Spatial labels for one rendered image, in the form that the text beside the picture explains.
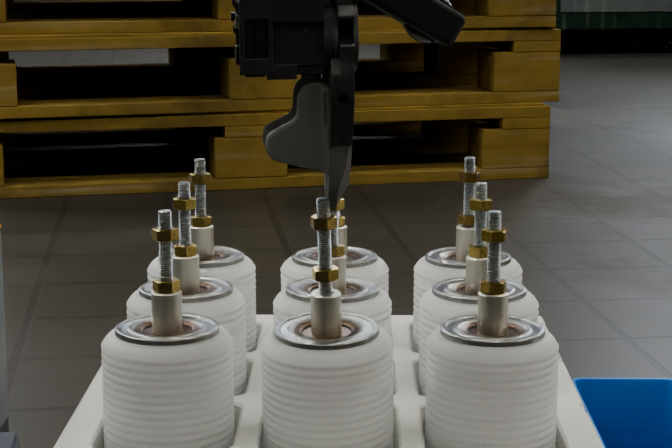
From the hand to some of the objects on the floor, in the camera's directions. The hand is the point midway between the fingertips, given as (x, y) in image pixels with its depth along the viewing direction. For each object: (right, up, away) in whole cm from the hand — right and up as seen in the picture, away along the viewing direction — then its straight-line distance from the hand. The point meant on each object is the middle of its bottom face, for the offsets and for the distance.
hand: (340, 189), depth 104 cm
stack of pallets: (-26, +9, +246) cm, 248 cm away
